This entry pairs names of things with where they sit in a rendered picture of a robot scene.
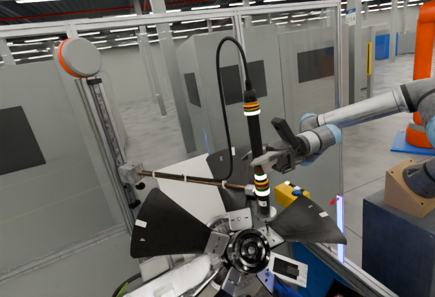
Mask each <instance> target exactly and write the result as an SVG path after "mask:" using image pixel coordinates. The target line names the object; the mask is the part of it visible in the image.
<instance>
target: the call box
mask: <svg viewBox="0 0 435 297"><path fill-rule="evenodd" d="M294 190H296V189H295V188H293V187H291V186H290V185H288V184H286V183H285V182H284V183H282V184H279V185H278V186H275V187H274V194H275V200H276V202H278V203H280V204H281V205H282V206H284V207H285V208H287V207H288V206H289V205H290V204H291V203H292V202H293V201H294V200H295V199H296V198H297V197H298V196H299V195H294V194H293V191H294ZM301 195H305V196H306V197H308V198H309V199H310V196H309V192H307V191H304V192H302V194H301Z"/></svg>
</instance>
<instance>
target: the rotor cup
mask: <svg viewBox="0 0 435 297"><path fill-rule="evenodd" d="M226 234H230V239H229V242H228V244H227V246H226V249H225V251H224V253H223V255H222V256H220V260H221V262H222V264H223V266H224V267H225V268H226V269H227V270H228V269H229V267H230V265H231V266H232V267H234V268H235V269H236V270H237V271H238V272H239V273H240V274H241V276H246V275H248V274H257V273H259V272H261V271H262V270H264V269H265V268H266V266H267V265H268V263H269V260H270V257H271V249H270V245H269V242H268V240H267V238H266V237H265V236H264V235H263V234H262V233H261V232H259V231H258V230H255V229H253V228H247V229H243V230H235V231H230V230H229V231H227V232H226ZM229 245H232V247H229ZM249 247H254V248H255V253H254V254H250V253H249ZM239 270H242V271H243V272H242V271H239Z"/></svg>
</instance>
